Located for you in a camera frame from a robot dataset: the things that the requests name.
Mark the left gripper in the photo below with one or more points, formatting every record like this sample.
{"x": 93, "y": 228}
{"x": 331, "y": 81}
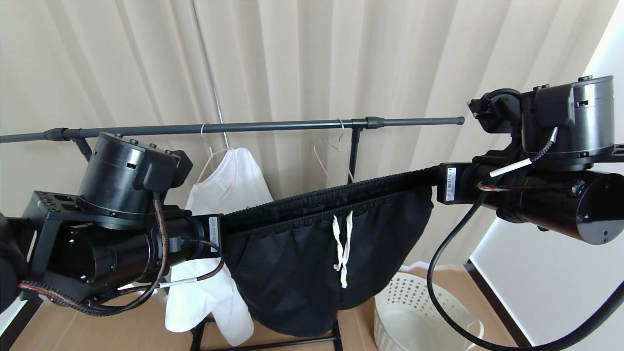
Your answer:
{"x": 122, "y": 253}

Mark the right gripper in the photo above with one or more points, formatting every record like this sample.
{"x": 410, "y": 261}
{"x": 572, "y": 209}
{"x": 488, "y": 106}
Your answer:
{"x": 551, "y": 200}

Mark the pink clothes hanger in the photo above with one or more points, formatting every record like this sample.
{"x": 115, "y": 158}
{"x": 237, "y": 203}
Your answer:
{"x": 209, "y": 161}
{"x": 321, "y": 156}

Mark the white printed t-shirt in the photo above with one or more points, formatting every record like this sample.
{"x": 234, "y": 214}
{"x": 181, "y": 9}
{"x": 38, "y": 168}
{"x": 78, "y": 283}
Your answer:
{"x": 234, "y": 180}

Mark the black shorts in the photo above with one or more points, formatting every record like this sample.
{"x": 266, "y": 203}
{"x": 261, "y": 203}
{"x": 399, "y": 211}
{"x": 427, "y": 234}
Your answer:
{"x": 292, "y": 263}

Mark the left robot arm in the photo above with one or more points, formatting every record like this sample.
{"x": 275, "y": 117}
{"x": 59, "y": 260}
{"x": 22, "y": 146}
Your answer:
{"x": 117, "y": 170}

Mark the white laundry basket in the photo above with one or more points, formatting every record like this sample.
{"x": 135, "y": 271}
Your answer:
{"x": 409, "y": 317}

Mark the black clothes rack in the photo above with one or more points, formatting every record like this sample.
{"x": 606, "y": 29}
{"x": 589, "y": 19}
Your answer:
{"x": 268, "y": 126}

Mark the beige curtain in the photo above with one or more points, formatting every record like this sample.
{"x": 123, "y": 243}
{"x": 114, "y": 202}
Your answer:
{"x": 341, "y": 58}

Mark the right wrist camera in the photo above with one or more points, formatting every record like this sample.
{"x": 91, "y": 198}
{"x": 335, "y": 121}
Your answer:
{"x": 495, "y": 112}

